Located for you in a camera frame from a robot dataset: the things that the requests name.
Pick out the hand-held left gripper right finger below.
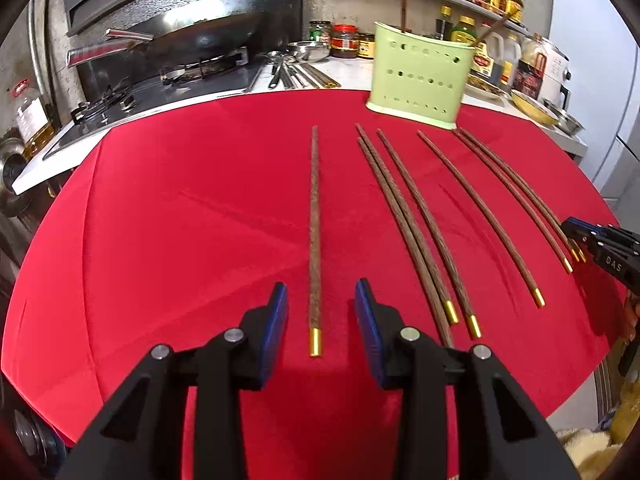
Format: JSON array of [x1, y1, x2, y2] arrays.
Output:
[[355, 280, 578, 480]]

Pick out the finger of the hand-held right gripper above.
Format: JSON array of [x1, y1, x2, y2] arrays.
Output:
[[575, 236, 608, 264], [561, 216, 608, 242]]

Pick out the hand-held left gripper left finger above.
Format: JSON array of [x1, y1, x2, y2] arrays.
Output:
[[57, 282, 289, 480]]

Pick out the green perforated chopstick holder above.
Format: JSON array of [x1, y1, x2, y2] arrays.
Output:
[[365, 21, 474, 130]]

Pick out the bundle of steel utensils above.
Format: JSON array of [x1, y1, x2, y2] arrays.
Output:
[[280, 62, 342, 89]]

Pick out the large steel bowl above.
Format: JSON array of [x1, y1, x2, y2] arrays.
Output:
[[542, 100, 586, 136]]

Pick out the red tablecloth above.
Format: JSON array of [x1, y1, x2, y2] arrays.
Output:
[[0, 85, 631, 480]]

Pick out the yellow bowl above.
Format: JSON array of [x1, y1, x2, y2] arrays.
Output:
[[510, 89, 560, 127]]

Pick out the white kitchen appliance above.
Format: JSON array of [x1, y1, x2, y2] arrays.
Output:
[[540, 42, 573, 111]]

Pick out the large clear oil bottle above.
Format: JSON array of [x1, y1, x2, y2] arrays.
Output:
[[515, 32, 548, 101]]

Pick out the plate of food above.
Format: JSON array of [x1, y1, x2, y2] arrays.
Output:
[[465, 75, 506, 101]]

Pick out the white jug yellow label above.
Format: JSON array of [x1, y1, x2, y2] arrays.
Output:
[[500, 32, 522, 86]]

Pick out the white jug red label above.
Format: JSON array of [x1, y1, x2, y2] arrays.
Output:
[[470, 32, 503, 82]]

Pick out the beige towel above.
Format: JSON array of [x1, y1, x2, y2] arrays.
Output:
[[555, 425, 626, 480]]

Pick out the green seasoning bottle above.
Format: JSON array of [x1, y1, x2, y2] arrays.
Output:
[[451, 15, 478, 43]]

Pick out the steel ladle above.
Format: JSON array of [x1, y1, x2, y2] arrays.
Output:
[[266, 50, 288, 90]]

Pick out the gas stove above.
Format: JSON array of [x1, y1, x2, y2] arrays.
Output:
[[42, 57, 271, 161]]

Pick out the small steel bowl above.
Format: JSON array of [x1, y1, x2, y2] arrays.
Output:
[[287, 41, 331, 63]]

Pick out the red-lid jar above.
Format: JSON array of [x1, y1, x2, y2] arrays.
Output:
[[330, 24, 359, 58]]

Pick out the black wok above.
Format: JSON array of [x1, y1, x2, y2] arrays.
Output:
[[67, 10, 263, 71]]

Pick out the steel pot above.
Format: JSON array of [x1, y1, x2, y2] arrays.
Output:
[[0, 137, 31, 216]]

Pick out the plastic cooking oil jug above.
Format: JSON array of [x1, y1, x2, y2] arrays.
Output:
[[7, 80, 56, 158]]

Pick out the steel spatula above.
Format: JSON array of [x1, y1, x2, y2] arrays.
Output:
[[106, 29, 155, 42]]

